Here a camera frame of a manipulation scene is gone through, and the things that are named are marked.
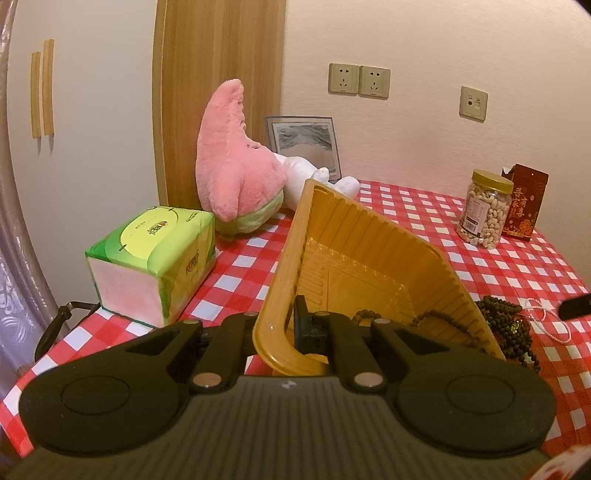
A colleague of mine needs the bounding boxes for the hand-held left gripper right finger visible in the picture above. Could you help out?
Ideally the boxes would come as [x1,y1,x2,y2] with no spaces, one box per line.
[294,295,506,392]

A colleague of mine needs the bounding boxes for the orange plastic tray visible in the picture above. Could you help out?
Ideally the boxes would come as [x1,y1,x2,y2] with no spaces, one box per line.
[252,179,506,377]

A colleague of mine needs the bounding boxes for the red checkered tablecloth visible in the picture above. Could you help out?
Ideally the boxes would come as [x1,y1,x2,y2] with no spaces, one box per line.
[0,180,591,457]

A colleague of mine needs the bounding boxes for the red tin box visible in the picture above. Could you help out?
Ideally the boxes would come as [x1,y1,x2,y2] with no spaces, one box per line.
[501,164,549,241]

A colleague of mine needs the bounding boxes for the white wardrobe door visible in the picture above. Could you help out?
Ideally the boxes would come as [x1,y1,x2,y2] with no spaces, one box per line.
[7,0,167,315]

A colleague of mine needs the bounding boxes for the wooden wardrobe side panel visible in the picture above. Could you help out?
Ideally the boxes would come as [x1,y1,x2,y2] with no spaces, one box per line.
[152,0,287,217]

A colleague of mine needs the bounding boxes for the green tissue pack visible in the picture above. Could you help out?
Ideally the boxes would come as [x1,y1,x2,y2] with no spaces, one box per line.
[84,206,218,328]

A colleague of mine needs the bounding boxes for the pink star plush toy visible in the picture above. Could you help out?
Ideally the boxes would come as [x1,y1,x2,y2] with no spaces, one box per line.
[195,78,284,236]

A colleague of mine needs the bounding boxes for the white pearl bracelet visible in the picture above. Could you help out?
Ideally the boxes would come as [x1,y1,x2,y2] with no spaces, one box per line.
[525,298,575,344]

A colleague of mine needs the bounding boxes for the black strap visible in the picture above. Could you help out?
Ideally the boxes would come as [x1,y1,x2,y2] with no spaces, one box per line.
[34,301,100,363]

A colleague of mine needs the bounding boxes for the black smart band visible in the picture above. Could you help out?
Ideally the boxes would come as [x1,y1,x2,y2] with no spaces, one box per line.
[558,293,591,320]

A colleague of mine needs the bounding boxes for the white plush toy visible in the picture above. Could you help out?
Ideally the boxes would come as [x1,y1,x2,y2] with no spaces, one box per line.
[272,154,360,208]

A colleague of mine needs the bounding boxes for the patterned translucent curtain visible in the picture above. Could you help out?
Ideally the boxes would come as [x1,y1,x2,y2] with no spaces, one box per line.
[0,0,70,384]

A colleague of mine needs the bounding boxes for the framed picture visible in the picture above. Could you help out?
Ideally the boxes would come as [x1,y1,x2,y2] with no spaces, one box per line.
[264,115,343,181]

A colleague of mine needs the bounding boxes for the dark wooden bead strand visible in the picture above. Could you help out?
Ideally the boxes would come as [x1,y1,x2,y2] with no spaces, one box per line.
[475,295,542,372]

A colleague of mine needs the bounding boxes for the wooden door handle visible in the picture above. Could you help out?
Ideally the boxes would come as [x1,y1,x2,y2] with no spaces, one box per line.
[42,39,55,136]
[30,51,42,138]

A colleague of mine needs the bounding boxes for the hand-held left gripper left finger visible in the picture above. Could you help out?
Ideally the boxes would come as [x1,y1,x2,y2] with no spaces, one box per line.
[117,311,260,394]

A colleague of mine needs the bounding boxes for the beige wall panel with ports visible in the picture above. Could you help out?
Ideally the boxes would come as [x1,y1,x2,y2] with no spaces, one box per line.
[459,86,489,123]

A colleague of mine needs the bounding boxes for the nut jar with gold lid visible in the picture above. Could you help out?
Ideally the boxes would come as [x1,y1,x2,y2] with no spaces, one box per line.
[457,169,515,250]

